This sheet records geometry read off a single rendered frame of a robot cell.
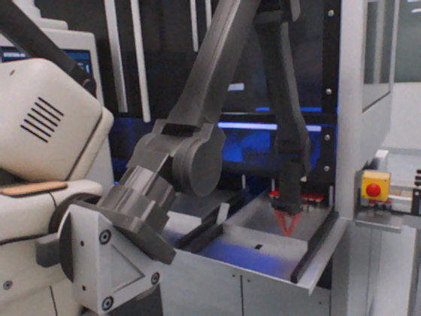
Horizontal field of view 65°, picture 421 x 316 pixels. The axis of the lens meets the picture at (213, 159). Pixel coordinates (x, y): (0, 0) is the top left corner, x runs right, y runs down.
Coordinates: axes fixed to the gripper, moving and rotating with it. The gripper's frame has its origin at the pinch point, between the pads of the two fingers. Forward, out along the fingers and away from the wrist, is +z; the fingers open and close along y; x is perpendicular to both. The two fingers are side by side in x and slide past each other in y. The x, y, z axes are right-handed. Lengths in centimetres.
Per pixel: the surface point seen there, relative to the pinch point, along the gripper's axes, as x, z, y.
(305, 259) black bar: -7.6, 3.2, -6.7
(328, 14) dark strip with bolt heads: -3, -61, 16
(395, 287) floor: -22, 70, 143
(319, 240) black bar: -7.7, 1.4, 4.2
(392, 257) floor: -16, 64, 179
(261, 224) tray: 11.8, 2.4, 9.9
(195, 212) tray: 36.7, 2.7, 8.6
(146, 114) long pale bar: 65, -31, 13
